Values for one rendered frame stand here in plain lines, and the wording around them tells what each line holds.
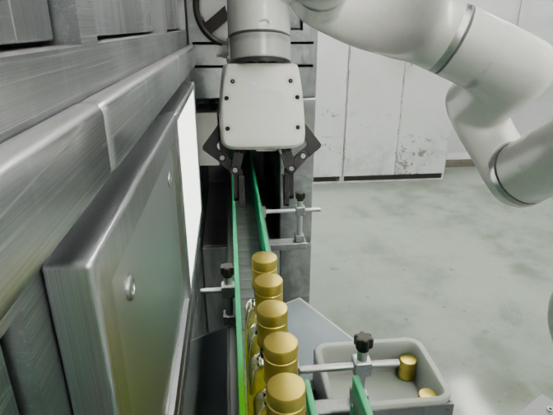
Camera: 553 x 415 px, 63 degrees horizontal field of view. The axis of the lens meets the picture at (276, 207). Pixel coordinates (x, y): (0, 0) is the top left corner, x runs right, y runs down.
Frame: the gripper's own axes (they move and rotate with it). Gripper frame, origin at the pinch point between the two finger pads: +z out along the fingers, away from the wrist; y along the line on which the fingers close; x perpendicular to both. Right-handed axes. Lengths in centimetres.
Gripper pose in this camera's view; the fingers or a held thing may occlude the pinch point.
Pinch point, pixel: (263, 191)
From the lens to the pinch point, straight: 56.7
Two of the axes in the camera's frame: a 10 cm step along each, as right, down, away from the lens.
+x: -0.9, -1.1, 9.9
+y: 10.0, -0.3, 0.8
